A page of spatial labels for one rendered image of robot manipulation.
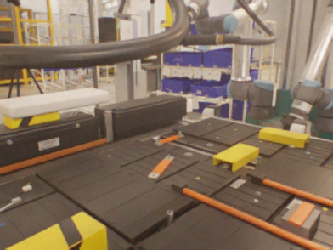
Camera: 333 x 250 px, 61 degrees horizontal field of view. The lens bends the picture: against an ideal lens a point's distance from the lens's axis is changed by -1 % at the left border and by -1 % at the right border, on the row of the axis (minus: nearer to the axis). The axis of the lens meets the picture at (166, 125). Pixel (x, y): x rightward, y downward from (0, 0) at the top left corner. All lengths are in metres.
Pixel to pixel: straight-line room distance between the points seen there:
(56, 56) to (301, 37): 2.06
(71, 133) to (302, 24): 1.80
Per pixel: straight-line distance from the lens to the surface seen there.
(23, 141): 0.93
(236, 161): 0.85
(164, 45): 0.44
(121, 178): 0.76
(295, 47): 2.30
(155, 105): 1.22
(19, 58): 0.41
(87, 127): 1.02
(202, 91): 3.48
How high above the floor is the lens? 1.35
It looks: 16 degrees down
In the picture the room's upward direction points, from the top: straight up
